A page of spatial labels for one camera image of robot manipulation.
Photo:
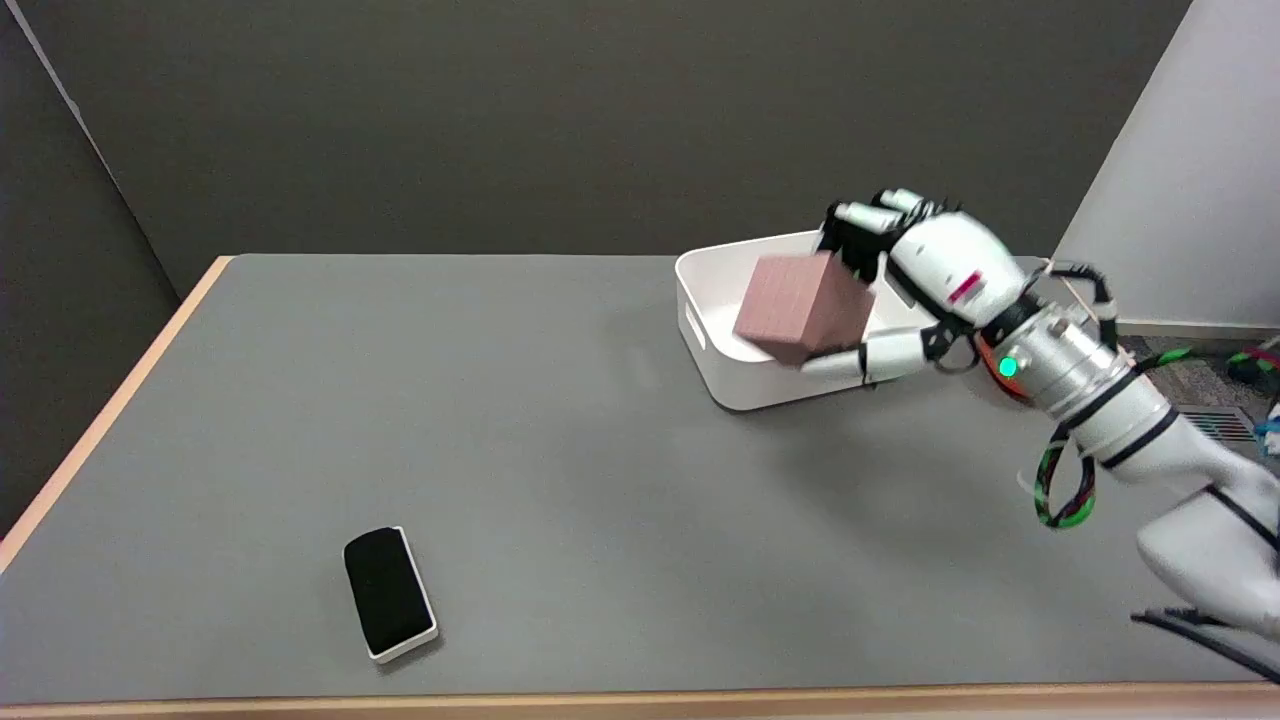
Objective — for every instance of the black whiteboard eraser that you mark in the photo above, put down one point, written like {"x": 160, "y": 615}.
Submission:
{"x": 388, "y": 592}

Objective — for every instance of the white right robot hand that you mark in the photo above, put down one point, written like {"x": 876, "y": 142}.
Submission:
{"x": 950, "y": 265}

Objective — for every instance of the floor vent grille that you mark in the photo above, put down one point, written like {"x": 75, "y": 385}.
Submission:
{"x": 1218, "y": 424}

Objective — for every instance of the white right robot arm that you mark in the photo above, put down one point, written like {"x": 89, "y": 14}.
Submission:
{"x": 1120, "y": 400}

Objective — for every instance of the white plastic box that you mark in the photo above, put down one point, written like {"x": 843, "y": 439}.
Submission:
{"x": 720, "y": 330}

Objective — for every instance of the wooden cube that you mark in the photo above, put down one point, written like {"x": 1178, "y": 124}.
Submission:
{"x": 800, "y": 305}

